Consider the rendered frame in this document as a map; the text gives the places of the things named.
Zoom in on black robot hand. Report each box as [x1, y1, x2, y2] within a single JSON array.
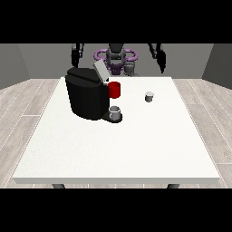
[[71, 52, 81, 68], [155, 50, 168, 74]]

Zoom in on pale grey machine lid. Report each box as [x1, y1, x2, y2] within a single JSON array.
[[92, 59, 111, 83]]

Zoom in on black coffee machine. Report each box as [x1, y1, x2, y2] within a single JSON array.
[[64, 66, 124, 124]]

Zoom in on small grey coffee pod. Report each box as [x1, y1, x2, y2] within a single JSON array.
[[144, 91, 155, 103]]

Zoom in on red pod holder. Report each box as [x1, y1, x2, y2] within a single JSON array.
[[107, 81, 122, 100]]

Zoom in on grey robot trunk purple rings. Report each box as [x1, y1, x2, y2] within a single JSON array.
[[93, 43, 140, 77]]

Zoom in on small grey cup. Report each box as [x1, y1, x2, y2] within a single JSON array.
[[108, 105, 122, 121]]

